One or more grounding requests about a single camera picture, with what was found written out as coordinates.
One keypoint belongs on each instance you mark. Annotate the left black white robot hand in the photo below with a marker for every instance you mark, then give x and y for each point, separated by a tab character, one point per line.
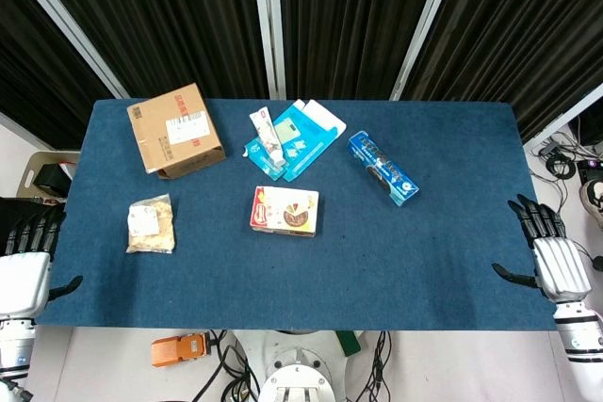
23	279

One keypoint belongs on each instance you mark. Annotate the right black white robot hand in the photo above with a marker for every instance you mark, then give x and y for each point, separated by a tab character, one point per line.
560	265

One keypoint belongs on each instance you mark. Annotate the red cream pizza print box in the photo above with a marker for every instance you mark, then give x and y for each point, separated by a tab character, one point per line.
285	211

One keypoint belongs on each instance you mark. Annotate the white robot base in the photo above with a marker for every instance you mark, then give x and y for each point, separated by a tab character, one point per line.
297	369

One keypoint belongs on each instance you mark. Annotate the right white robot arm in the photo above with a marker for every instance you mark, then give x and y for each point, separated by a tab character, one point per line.
581	336

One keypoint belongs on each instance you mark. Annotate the blue cookie box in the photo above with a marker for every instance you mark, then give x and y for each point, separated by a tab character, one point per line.
384	169

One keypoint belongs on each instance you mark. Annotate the brown cardboard shipping box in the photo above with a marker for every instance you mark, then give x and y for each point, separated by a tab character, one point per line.
174	133

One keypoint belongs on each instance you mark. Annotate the white and black shoe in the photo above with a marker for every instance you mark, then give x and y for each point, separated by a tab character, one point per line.
592	199

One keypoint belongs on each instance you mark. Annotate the black electronic device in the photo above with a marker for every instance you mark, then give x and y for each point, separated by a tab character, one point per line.
591	171

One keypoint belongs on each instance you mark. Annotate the beige plastic bin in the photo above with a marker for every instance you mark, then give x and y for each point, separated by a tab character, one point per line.
28	176

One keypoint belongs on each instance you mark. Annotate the black bag with red tag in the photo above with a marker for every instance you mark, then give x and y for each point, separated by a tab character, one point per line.
49	178

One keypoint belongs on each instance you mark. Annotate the grey power strip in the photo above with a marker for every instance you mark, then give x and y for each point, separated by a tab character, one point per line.
550	148

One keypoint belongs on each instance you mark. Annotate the clear snack bag white label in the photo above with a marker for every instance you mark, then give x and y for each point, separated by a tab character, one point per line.
151	225

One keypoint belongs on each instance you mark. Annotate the black monitor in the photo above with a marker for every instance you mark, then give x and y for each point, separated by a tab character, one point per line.
589	129

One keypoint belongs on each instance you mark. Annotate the orange foot pedal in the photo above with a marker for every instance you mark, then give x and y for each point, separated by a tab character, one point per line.
176	350

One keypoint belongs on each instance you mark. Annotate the blue felt table cloth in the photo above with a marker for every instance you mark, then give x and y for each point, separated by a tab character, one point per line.
377	270

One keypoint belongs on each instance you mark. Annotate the black pleated curtain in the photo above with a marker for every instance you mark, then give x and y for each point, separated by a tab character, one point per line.
518	30
353	20
165	16
33	77

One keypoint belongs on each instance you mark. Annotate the dark green block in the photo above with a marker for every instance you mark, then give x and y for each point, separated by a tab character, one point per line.
348	343

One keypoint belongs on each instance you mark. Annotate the white toothpaste tube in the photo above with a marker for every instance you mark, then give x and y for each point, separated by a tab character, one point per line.
268	136

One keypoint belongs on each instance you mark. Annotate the flattened light blue carton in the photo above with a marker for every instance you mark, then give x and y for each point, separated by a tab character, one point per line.
306	133

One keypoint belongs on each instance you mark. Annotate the grey metal frame post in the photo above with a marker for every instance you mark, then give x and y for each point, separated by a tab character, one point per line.
66	20
268	20
426	20
565	122

